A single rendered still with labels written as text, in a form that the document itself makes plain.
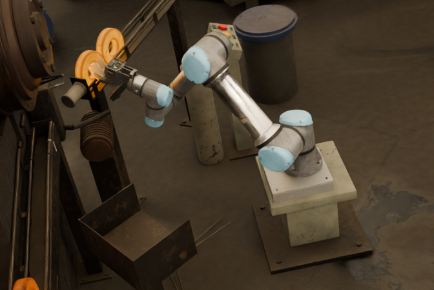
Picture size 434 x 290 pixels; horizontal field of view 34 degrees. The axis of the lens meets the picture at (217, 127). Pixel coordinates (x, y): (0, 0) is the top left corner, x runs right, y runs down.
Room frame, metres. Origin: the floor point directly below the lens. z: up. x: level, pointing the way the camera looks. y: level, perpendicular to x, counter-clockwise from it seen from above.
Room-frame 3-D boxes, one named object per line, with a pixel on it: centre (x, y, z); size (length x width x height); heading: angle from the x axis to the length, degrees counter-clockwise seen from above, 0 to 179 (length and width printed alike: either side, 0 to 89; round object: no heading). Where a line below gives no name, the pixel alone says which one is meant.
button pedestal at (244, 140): (2.73, -0.11, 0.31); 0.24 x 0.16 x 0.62; 3
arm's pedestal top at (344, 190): (2.09, -0.29, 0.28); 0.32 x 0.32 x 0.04; 2
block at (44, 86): (2.25, 0.62, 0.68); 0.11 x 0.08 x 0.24; 93
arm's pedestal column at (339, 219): (2.09, -0.29, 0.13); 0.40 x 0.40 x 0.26; 2
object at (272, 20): (3.14, -0.33, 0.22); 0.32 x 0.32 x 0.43
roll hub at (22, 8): (2.02, 0.50, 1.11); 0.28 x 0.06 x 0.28; 3
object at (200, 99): (2.68, 0.05, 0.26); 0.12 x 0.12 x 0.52
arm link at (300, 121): (2.10, -0.28, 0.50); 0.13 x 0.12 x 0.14; 144
